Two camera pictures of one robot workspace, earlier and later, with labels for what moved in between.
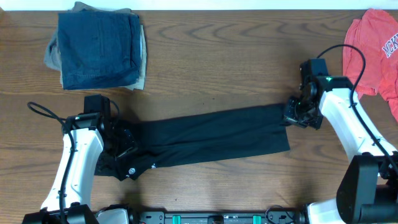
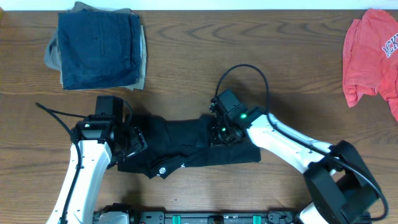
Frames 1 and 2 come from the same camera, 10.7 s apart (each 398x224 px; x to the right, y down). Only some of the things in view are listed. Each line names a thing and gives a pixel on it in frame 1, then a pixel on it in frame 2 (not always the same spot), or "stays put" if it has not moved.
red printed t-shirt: [377, 34] stays put
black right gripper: [292, 112] → [216, 134]
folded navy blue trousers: [99, 48] stays put
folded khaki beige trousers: [53, 54] stays put
